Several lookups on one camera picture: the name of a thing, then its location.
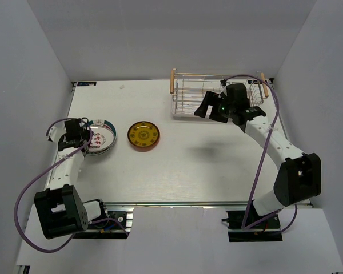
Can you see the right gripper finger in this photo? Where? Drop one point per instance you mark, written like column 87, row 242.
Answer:
column 202, row 110
column 211, row 99

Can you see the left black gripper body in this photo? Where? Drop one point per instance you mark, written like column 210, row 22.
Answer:
column 87, row 135

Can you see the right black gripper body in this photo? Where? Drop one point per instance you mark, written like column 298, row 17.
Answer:
column 226, row 108

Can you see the white plate red lettering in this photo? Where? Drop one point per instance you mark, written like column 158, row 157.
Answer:
column 97, row 153

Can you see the white plate green rim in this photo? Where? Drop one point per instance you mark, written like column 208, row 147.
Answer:
column 110, row 125

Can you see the yellow patterned plate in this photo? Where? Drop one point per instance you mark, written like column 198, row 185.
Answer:
column 143, row 130

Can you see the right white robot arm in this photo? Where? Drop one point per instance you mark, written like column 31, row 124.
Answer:
column 299, row 173

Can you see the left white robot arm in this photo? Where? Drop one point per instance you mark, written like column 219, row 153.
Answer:
column 60, row 209

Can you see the black label sticker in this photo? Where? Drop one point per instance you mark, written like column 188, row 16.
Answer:
column 86, row 84

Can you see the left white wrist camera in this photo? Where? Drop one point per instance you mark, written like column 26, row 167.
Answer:
column 55, row 132

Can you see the metal wire dish rack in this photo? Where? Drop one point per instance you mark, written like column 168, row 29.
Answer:
column 188, row 90

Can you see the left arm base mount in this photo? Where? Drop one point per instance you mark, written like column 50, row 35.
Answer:
column 107, row 222

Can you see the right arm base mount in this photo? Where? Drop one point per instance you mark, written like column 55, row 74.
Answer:
column 252, row 228

